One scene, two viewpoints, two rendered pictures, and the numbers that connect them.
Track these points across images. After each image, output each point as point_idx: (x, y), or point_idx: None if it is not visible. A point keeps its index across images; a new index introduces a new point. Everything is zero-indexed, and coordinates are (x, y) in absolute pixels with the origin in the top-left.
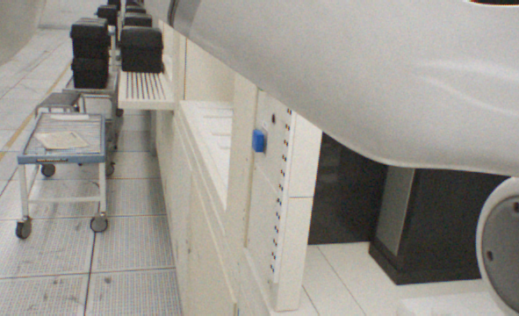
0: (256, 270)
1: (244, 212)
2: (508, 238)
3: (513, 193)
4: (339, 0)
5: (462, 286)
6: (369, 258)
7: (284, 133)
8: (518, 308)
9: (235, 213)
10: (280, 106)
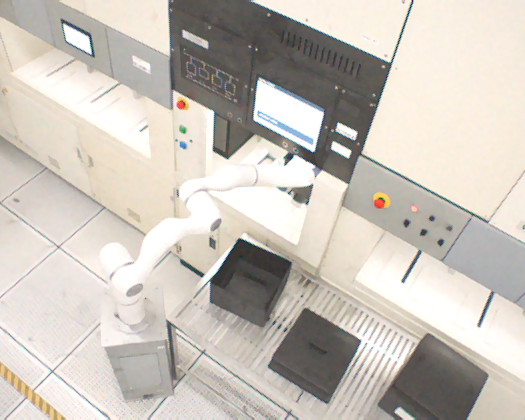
0: (188, 178)
1: (174, 162)
2: None
3: None
4: (265, 180)
5: (243, 149)
6: (213, 153)
7: (200, 147)
8: (281, 190)
9: (164, 161)
10: (195, 139)
